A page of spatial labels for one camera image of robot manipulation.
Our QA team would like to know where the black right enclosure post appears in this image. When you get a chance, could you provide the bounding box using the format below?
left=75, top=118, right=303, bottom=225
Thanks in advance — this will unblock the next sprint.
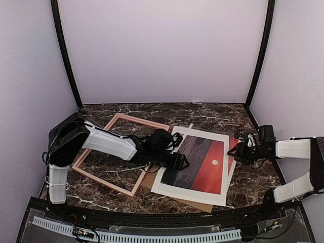
left=245, top=0, right=275, bottom=110

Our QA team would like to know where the brown cardboard backing board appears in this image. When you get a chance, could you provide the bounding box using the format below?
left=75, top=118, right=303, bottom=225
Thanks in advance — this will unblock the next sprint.
left=141, top=164, right=213, bottom=213

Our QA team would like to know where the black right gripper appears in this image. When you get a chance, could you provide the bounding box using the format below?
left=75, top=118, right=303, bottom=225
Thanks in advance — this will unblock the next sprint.
left=228, top=142, right=268, bottom=166

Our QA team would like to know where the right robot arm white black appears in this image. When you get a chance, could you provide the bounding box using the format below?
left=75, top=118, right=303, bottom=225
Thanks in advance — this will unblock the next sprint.
left=227, top=137, right=323, bottom=220

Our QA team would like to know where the white slotted cable duct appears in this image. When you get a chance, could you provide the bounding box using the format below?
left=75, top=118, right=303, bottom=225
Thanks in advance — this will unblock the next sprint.
left=32, top=216, right=242, bottom=242

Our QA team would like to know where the black enclosure post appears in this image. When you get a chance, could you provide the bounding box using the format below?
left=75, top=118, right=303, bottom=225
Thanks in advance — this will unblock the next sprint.
left=50, top=0, right=83, bottom=110
left=245, top=0, right=275, bottom=110

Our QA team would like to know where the clear acrylic sheet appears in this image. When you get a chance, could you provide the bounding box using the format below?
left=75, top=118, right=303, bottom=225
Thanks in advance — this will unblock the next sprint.
left=172, top=123, right=235, bottom=153

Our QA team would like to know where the black left enclosure post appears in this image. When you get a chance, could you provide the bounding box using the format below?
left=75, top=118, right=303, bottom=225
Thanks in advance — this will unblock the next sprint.
left=50, top=0, right=83, bottom=110

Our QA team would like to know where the small circuit board with leds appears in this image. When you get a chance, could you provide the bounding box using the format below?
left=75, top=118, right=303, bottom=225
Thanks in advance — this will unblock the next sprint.
left=72, top=228, right=95, bottom=240

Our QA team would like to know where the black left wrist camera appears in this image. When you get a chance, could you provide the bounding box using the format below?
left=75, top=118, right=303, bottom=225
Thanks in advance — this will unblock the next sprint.
left=149, top=129, right=183, bottom=151

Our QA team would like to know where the red and grey photo print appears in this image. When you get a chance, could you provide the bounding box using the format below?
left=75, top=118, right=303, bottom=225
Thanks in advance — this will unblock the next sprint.
left=161, top=136, right=233, bottom=198

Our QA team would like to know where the white mat board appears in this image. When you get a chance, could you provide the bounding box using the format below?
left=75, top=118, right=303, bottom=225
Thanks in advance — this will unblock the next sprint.
left=151, top=126, right=238, bottom=207

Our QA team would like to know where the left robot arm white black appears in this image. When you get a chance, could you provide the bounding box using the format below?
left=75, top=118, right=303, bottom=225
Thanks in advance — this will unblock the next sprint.
left=42, top=112, right=190, bottom=221

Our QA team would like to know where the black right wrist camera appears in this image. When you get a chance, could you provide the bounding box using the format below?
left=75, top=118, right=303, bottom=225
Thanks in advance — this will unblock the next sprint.
left=257, top=125, right=276, bottom=145

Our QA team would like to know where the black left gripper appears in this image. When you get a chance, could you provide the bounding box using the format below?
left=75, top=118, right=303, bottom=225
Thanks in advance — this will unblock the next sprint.
left=151, top=150, right=190, bottom=172

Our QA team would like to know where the right connector board with wires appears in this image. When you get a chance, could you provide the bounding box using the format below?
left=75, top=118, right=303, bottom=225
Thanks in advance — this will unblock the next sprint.
left=263, top=221, right=280, bottom=233

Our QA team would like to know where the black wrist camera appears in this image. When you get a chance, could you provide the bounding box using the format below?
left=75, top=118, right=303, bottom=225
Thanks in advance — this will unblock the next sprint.
left=257, top=125, right=276, bottom=145
left=149, top=129, right=183, bottom=151

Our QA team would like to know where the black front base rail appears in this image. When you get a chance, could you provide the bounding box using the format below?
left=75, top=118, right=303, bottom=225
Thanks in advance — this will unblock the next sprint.
left=28, top=197, right=288, bottom=228

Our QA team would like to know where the light wooden picture frame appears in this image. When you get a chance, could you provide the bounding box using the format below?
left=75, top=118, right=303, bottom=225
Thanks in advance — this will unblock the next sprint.
left=72, top=113, right=170, bottom=197

